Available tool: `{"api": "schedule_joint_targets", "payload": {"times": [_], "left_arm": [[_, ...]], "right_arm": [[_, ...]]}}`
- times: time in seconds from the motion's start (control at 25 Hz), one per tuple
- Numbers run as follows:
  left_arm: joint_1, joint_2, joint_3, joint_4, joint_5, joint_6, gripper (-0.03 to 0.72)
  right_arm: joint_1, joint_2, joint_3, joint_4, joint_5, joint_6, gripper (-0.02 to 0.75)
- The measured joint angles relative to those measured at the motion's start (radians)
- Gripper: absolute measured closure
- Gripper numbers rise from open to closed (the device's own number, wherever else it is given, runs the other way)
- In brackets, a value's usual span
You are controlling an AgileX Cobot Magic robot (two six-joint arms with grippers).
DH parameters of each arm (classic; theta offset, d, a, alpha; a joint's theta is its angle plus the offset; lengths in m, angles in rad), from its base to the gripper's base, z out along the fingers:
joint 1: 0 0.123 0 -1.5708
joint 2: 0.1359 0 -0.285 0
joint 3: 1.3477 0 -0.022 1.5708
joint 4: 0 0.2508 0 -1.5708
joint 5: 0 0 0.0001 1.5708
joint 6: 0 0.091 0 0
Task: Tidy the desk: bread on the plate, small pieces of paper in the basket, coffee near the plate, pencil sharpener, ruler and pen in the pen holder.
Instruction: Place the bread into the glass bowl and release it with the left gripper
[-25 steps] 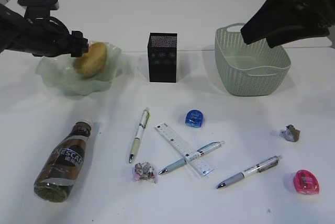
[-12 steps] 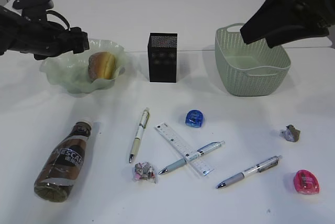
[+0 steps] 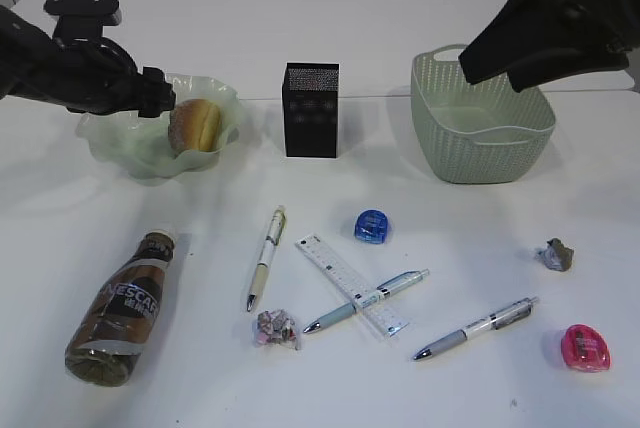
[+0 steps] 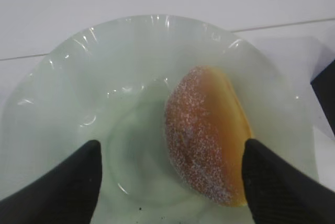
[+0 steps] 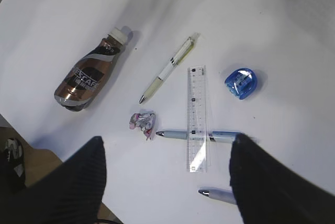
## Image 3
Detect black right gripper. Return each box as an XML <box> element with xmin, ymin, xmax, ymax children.
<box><xmin>459</xmin><ymin>0</ymin><xmax>639</xmax><ymax>92</ymax></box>

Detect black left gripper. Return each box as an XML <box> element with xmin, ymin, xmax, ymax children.
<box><xmin>29</xmin><ymin>22</ymin><xmax>176</xmax><ymax>118</ymax></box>

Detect sugared bread roll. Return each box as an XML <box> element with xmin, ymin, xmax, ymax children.
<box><xmin>168</xmin><ymin>99</ymin><xmax>221</xmax><ymax>155</ymax></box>

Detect grey brown paper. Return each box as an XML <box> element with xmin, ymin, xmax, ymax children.
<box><xmin>535</xmin><ymin>238</ymin><xmax>575</xmax><ymax>272</ymax></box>

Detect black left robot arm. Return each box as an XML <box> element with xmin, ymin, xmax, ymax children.
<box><xmin>1</xmin><ymin>0</ymin><xmax>176</xmax><ymax>118</ymax></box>

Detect green wavy glass plate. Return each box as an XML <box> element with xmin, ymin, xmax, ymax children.
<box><xmin>76</xmin><ymin>73</ymin><xmax>245</xmax><ymax>179</ymax></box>

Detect green plastic woven basket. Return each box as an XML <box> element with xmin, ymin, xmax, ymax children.
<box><xmin>410</xmin><ymin>44</ymin><xmax>556</xmax><ymax>184</ymax></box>

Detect black mesh pen holder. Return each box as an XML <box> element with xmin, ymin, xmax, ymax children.
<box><xmin>282</xmin><ymin>62</ymin><xmax>339</xmax><ymax>159</ymax></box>

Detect white pen grey grip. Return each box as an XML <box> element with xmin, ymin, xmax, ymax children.
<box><xmin>412</xmin><ymin>297</ymin><xmax>539</xmax><ymax>361</ymax></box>

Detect blue clear pen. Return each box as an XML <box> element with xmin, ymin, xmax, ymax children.
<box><xmin>303</xmin><ymin>269</ymin><xmax>430</xmax><ymax>334</ymax></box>

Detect Nescafe coffee bottle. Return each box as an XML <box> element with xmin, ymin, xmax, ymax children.
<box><xmin>64</xmin><ymin>225</ymin><xmax>176</xmax><ymax>387</ymax></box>

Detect crumpled colourful paper ball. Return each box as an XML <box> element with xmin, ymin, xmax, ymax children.
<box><xmin>255</xmin><ymin>309</ymin><xmax>301</xmax><ymax>350</ymax></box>

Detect clear plastic ruler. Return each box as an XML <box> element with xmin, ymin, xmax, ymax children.
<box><xmin>296</xmin><ymin>234</ymin><xmax>408</xmax><ymax>337</ymax></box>

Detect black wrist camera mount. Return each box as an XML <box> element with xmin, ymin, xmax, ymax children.
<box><xmin>44</xmin><ymin>0</ymin><xmax>122</xmax><ymax>44</ymax></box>

